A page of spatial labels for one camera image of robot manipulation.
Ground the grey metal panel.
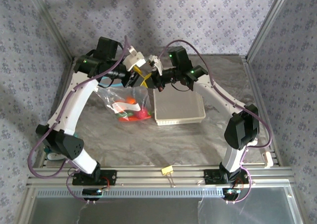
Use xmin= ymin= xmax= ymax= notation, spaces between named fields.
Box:
xmin=32 ymin=196 xmax=298 ymax=224

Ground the aluminium frame post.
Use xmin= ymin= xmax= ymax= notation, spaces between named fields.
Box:
xmin=246 ymin=0 xmax=293 ymax=61
xmin=24 ymin=0 xmax=75 ymax=61

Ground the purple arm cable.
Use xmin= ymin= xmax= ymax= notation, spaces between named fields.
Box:
xmin=158 ymin=39 xmax=273 ymax=205
xmin=27 ymin=35 xmax=136 ymax=205

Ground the aluminium right side rail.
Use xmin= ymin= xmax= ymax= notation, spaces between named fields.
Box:
xmin=242 ymin=56 xmax=283 ymax=167

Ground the aluminium right frame post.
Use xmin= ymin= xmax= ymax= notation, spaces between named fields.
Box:
xmin=246 ymin=0 xmax=293 ymax=61

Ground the aluminium left side rail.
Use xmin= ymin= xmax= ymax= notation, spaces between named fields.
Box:
xmin=29 ymin=57 xmax=75 ymax=170

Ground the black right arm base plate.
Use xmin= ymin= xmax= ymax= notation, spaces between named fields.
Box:
xmin=204 ymin=169 xmax=250 ymax=185

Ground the small controller board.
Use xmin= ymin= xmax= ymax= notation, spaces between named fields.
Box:
xmin=82 ymin=188 xmax=103 ymax=197
xmin=222 ymin=188 xmax=241 ymax=200

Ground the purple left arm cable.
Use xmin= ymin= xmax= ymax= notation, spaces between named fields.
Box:
xmin=27 ymin=35 xmax=136 ymax=205

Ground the red orange toy carrot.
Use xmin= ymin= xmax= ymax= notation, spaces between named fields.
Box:
xmin=118 ymin=115 xmax=152 ymax=122

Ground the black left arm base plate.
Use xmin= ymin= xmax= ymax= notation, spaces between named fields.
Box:
xmin=72 ymin=169 xmax=117 ymax=186

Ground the right small controller board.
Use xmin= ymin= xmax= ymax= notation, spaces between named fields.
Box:
xmin=222 ymin=188 xmax=241 ymax=200

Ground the teal white plastic bracket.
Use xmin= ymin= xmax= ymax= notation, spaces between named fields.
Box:
xmin=44 ymin=146 xmax=66 ymax=162

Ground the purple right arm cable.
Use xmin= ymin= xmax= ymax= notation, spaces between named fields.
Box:
xmin=158 ymin=39 xmax=273 ymax=205

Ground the aluminium left frame post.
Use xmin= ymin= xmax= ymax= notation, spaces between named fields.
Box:
xmin=24 ymin=0 xmax=75 ymax=61

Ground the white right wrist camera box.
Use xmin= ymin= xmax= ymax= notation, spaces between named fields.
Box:
xmin=148 ymin=55 xmax=164 ymax=76

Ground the aluminium frame cross rail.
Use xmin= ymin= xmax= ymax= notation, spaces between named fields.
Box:
xmin=26 ymin=167 xmax=295 ymax=186

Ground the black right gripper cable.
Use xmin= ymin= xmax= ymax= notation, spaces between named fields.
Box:
xmin=170 ymin=82 xmax=192 ymax=93

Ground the white perforated plastic basket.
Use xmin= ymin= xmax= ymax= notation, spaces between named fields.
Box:
xmin=153 ymin=86 xmax=207 ymax=126

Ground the clear zip-top bag blue zipper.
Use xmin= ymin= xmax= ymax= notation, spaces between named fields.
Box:
xmin=95 ymin=76 xmax=153 ymax=122

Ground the left small controller board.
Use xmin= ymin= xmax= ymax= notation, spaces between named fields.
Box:
xmin=82 ymin=188 xmax=103 ymax=197

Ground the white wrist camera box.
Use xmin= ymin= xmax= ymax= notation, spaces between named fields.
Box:
xmin=123 ymin=47 xmax=146 ymax=71
xmin=148 ymin=55 xmax=164 ymax=76

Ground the yellow binder clip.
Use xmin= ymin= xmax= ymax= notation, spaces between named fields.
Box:
xmin=160 ymin=167 xmax=177 ymax=187

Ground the grey slotted cable duct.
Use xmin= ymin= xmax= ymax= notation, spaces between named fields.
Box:
xmin=37 ymin=186 xmax=293 ymax=198

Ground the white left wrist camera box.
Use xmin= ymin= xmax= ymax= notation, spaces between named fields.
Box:
xmin=123 ymin=47 xmax=146 ymax=71

